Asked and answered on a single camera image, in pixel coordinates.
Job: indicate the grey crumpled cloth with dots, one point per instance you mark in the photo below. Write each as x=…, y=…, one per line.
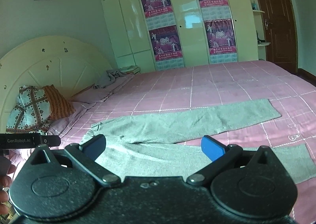
x=108, y=78

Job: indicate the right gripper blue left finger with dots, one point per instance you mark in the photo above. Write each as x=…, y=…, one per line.
x=83, y=157

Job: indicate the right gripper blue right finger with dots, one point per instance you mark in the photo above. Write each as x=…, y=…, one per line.
x=223, y=157

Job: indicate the lower right purple poster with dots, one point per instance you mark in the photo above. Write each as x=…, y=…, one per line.
x=221, y=41

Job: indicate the orange striped pillow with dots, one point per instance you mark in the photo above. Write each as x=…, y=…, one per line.
x=60, y=107

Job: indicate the person's left hand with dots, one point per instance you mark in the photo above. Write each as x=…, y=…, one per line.
x=6, y=181

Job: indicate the lower left purple poster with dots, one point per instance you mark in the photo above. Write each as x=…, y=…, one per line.
x=167, y=48

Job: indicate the cream wardrobe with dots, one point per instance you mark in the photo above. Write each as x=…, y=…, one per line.
x=130, y=37

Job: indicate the dark brown wooden door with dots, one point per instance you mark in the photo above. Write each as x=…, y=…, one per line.
x=280, y=31

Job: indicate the cream wooden headboard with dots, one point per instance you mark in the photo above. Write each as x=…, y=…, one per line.
x=67, y=63

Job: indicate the cream corner shelves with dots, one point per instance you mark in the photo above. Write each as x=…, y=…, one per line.
x=258, y=18

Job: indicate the pink checked bed sheet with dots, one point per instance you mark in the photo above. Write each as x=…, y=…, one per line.
x=291, y=136

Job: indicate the patterned white pillow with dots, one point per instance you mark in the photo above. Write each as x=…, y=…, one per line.
x=31, y=112

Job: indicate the upper left purple poster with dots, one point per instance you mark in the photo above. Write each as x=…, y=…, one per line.
x=158, y=13

